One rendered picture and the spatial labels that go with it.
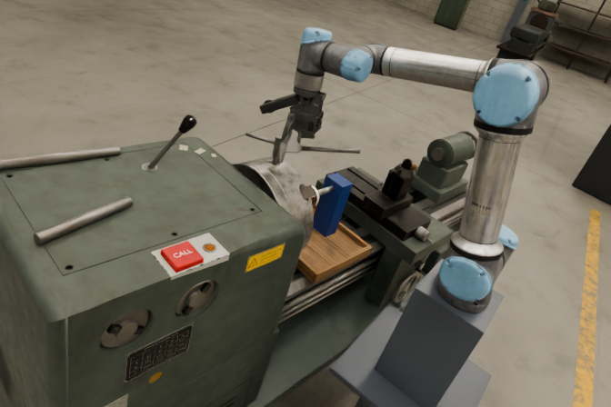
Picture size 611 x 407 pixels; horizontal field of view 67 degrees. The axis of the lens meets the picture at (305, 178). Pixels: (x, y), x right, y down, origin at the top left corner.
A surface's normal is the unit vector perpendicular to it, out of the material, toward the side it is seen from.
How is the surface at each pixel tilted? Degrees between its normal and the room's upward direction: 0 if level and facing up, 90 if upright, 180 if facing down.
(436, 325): 90
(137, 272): 0
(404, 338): 90
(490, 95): 83
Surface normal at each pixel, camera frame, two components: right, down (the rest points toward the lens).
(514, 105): -0.57, 0.15
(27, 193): 0.25, -0.84
